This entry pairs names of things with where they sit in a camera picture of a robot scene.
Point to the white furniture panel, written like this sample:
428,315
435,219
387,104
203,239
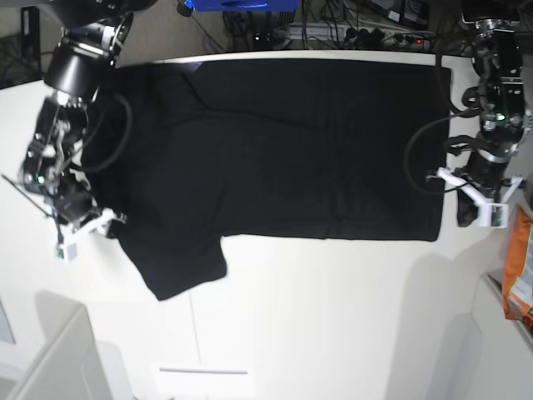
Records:
72,363

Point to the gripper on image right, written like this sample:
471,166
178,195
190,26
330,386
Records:
481,179

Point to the black T-shirt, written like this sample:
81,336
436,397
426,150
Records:
307,148

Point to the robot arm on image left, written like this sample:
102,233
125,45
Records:
93,34

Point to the black speaker box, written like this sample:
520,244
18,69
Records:
30,32

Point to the blue box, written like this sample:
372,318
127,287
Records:
243,5

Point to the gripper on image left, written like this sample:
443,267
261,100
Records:
73,203

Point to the orange snack bag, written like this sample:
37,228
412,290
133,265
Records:
516,284

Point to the white power strip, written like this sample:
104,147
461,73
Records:
321,35

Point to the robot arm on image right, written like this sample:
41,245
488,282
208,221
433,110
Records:
498,101

